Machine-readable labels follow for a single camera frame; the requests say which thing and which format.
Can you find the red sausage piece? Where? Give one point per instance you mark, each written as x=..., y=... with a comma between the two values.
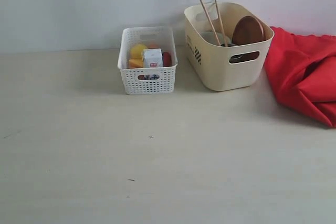
x=167, y=60

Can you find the blue white milk carton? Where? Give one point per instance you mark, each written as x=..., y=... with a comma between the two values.
x=152, y=58

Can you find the yellow cheese wedge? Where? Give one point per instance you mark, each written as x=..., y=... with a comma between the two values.
x=135, y=63

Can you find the brown egg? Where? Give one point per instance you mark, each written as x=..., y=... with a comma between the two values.
x=153, y=46

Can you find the yellow lemon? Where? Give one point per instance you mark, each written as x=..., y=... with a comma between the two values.
x=137, y=50

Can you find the pale green ceramic bowl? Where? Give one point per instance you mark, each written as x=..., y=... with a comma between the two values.
x=211, y=38

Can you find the stainless steel cup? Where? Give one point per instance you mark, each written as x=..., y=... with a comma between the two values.
x=235, y=58

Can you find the wooden chopstick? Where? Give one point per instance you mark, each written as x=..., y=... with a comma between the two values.
x=221, y=24
x=210, y=22

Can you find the brown clay plate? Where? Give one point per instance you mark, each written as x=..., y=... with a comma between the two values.
x=248, y=31

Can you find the red scalloped cloth mat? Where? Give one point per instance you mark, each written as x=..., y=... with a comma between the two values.
x=301, y=73

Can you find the white perforated plastic basket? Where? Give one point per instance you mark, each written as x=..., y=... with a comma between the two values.
x=147, y=80

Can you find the cream plastic bin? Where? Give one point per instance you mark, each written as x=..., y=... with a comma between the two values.
x=211, y=62

